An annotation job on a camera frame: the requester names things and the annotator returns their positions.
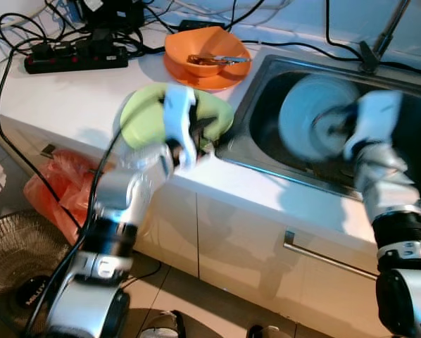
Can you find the green plate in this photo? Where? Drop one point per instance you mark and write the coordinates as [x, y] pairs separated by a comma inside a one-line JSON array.
[[143, 116]]

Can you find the grey robot foot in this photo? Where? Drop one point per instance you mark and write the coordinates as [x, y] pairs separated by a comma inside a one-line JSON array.
[[265, 332], [161, 325]]

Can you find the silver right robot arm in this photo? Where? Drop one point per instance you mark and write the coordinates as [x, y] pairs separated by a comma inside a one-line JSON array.
[[393, 197]]

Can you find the small metal cabinet latch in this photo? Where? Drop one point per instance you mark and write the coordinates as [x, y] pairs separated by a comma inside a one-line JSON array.
[[48, 151]]

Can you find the small black adapter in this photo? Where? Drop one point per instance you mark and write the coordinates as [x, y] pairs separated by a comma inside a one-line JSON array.
[[200, 25]]

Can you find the black labelled power adapter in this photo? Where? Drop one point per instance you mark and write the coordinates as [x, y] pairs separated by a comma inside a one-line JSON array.
[[115, 15]]

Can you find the orange bowl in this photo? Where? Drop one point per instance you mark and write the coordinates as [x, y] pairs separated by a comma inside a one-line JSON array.
[[196, 41]]

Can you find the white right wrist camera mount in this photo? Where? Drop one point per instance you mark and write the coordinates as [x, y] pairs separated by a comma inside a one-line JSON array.
[[376, 120]]

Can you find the red plastic bag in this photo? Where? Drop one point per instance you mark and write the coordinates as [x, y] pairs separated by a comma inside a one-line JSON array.
[[55, 190]]

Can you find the black power strip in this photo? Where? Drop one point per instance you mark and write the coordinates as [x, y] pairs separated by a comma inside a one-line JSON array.
[[77, 60]]

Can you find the grey robot right foot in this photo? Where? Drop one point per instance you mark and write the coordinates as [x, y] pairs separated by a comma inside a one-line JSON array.
[[265, 332]]

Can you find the patterned metal spoon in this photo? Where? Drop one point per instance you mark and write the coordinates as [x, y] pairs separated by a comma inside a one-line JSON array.
[[231, 60]]

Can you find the black stand pole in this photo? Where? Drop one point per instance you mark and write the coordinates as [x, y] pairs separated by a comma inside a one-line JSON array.
[[369, 60]]

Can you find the grey robot left foot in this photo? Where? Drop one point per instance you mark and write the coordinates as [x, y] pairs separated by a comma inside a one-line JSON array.
[[161, 325]]

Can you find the steel kitchen sink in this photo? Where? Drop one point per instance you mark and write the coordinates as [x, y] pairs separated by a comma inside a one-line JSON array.
[[263, 120]]

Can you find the metal floor fan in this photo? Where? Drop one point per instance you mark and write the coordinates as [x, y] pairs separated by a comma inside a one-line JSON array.
[[20, 253]]

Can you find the white counter cabinet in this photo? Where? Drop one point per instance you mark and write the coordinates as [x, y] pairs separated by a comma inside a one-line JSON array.
[[231, 246]]

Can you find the white bowl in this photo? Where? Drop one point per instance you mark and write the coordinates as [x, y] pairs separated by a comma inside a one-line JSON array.
[[305, 116]]

